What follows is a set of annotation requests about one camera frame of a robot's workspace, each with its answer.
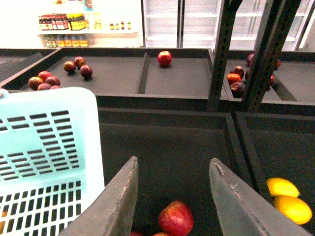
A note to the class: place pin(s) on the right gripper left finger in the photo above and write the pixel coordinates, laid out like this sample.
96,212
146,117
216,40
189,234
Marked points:
111,214

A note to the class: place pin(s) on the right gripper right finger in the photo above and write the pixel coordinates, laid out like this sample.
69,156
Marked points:
242,211

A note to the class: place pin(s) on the light blue plastic basket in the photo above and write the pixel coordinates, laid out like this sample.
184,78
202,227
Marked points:
50,159

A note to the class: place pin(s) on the yellow lemon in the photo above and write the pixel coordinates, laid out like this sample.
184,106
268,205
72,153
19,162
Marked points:
293,208
279,186

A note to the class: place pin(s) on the red apple on upper tray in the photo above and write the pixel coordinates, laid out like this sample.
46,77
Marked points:
164,58

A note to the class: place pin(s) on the bottle shelf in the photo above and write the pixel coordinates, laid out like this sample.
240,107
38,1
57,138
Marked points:
90,23

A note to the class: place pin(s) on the glass door refrigerator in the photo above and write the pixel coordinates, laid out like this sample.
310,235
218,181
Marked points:
196,23

